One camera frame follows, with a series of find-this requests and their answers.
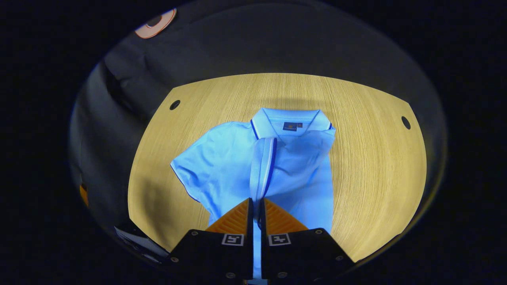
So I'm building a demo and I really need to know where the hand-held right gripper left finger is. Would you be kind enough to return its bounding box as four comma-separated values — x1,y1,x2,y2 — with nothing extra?
164,198,254,284

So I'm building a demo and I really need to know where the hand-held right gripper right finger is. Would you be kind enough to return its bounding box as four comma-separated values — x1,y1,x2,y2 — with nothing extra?
259,198,356,283

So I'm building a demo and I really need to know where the light blue T-shirt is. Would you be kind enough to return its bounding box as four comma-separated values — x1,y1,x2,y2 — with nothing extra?
170,108,336,279

